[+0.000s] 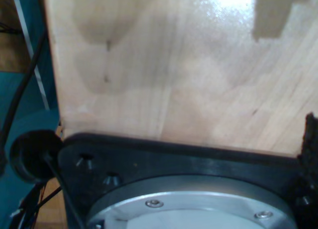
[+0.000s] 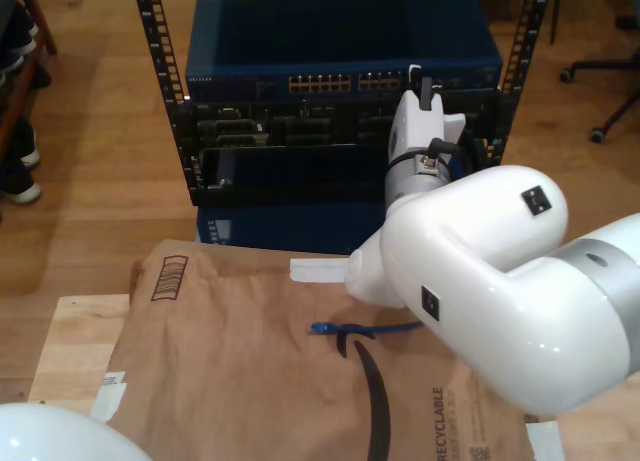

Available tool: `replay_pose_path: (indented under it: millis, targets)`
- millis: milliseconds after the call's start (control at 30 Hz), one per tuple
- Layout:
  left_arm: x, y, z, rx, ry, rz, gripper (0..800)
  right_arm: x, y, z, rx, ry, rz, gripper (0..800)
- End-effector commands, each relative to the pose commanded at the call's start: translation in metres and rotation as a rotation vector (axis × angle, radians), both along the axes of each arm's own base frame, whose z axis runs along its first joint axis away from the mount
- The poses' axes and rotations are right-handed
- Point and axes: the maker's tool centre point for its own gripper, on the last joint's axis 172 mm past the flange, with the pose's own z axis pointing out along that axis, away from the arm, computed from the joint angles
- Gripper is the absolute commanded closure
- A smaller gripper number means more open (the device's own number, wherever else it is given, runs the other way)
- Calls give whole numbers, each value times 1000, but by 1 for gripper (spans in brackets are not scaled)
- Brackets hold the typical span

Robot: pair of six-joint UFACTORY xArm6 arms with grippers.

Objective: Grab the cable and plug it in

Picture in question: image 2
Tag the blue network switch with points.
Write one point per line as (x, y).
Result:
(340, 36)

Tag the dark blue box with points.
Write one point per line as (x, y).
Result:
(290, 226)

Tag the black rack server unit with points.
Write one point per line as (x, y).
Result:
(300, 126)

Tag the dark furniture leg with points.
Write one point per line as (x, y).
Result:
(554, 11)

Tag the brown wooden shoe rack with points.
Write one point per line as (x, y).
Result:
(42, 16)

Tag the dark shoe white sole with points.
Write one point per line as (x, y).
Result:
(30, 76)
(22, 191)
(25, 148)
(17, 26)

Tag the brown packing paper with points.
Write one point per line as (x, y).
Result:
(240, 381)

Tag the black office chair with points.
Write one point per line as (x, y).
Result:
(607, 63)

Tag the white tape strip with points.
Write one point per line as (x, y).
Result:
(317, 271)

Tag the small barcode sticker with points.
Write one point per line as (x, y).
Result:
(114, 378)

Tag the white paper sheet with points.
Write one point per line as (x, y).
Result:
(545, 441)

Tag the black open rack tray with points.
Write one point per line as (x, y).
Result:
(300, 166)

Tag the white paper label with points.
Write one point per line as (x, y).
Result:
(110, 401)

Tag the black metal rack frame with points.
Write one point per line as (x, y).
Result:
(152, 31)

